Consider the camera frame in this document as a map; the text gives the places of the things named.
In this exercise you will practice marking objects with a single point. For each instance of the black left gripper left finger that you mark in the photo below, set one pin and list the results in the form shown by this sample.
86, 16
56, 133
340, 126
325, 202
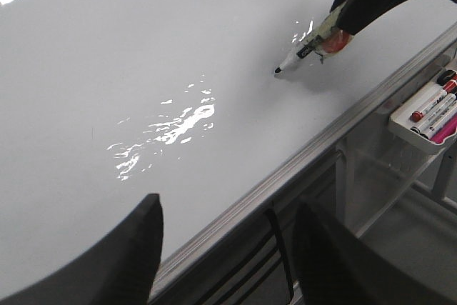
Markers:
119, 269

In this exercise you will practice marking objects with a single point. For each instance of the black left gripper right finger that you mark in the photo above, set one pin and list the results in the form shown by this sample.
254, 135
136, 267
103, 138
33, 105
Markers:
335, 267

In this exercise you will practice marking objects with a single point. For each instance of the red clear-wrapped marker attachment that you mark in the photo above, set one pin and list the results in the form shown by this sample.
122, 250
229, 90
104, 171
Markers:
333, 44

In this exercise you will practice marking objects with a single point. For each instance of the white black-tipped whiteboard marker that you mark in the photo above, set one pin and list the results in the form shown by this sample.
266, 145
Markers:
311, 42

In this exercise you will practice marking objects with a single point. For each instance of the red-capped marker in tray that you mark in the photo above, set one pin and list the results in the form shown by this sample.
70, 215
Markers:
423, 109

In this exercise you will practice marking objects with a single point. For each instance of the white plastic marker tray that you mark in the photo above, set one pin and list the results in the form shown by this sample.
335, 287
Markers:
423, 130

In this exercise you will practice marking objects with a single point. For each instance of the black-capped marker in tray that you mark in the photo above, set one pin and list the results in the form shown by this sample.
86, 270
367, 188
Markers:
430, 117

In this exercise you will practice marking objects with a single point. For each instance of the pink marker in tray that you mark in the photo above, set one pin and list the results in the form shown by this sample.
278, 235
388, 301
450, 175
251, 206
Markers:
448, 129

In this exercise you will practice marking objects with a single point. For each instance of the white whiteboard with aluminium frame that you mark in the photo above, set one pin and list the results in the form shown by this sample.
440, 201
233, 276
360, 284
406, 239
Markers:
106, 101

